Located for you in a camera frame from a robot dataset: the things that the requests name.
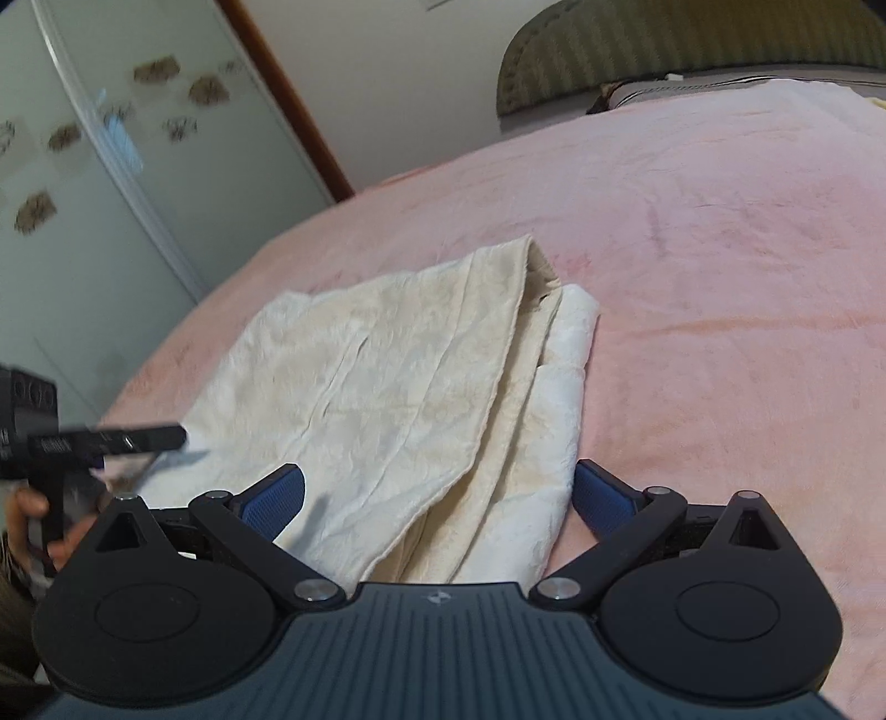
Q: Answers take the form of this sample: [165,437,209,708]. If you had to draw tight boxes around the cream white pants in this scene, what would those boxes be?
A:
[140,237,599,589]

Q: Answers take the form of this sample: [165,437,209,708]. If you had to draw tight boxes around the person's left hand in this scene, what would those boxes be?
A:
[3,486,108,582]

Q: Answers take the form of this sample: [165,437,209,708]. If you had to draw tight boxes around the pink bed blanket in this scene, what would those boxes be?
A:
[108,81,884,718]

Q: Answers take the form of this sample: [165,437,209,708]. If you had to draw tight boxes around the frosted glass wardrobe door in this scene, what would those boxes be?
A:
[2,2,332,424]

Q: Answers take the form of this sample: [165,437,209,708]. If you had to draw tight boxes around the olive striped headboard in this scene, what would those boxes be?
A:
[496,0,884,117]

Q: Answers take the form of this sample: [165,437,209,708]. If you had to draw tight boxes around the brown wooden door frame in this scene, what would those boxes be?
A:
[218,0,354,203]

